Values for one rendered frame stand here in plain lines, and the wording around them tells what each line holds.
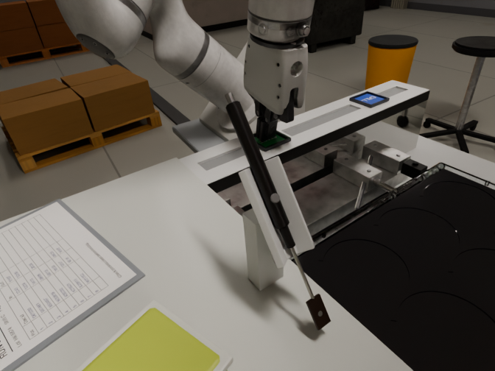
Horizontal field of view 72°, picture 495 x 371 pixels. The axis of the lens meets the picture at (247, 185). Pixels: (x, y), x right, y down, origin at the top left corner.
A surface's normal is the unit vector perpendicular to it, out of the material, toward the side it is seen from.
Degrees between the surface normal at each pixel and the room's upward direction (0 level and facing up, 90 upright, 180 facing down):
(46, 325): 0
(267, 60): 91
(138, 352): 0
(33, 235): 0
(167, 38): 63
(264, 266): 90
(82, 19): 104
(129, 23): 91
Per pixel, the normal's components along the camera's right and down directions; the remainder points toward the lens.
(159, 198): -0.07, -0.82
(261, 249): 0.57, 0.44
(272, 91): -0.76, 0.46
